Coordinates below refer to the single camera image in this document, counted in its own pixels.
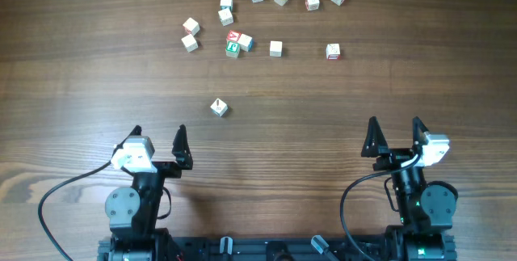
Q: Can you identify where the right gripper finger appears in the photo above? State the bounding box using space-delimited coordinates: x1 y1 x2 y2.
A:
360 116 389 158
412 116 429 146

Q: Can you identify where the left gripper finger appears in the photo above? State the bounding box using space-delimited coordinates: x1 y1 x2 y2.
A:
116 125 142 148
171 124 193 170

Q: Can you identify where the wooden block hammer picture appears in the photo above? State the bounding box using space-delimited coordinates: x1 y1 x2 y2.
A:
210 99 229 117

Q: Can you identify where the plain wooden block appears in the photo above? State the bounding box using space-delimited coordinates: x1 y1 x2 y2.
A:
270 40 283 57
181 34 199 53
218 8 233 26

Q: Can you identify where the wooden block blue side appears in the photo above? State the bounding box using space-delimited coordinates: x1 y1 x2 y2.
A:
237 33 254 52

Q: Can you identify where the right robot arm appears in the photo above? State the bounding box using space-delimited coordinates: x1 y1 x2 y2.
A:
361 116 458 260

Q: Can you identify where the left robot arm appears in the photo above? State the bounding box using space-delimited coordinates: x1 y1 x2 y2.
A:
97 124 193 261

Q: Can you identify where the wooden block red base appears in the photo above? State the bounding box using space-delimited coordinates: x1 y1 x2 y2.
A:
326 44 341 60

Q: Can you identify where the green letter wooden block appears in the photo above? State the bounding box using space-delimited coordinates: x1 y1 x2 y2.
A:
225 40 240 58

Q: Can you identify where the wooden block red underside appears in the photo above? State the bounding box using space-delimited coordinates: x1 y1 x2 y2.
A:
183 18 200 36

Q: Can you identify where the red letter wooden block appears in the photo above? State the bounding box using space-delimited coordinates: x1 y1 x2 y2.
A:
226 30 242 43

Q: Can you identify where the wooden block red side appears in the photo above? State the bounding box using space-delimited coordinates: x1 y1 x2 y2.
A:
305 0 320 11

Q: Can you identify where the wooden block blue edge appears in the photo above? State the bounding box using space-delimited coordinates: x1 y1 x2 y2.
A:
220 0 233 11

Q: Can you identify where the left camera cable black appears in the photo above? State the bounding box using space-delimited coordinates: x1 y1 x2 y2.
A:
37 159 118 261

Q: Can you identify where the camera cable black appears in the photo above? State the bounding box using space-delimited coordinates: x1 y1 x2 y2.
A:
339 154 422 261
37 159 118 261

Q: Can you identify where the right camera cable black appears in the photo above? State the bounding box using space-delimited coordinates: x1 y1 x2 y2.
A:
339 154 422 261

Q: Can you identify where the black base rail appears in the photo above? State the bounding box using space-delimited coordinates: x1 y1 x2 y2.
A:
96 234 458 261

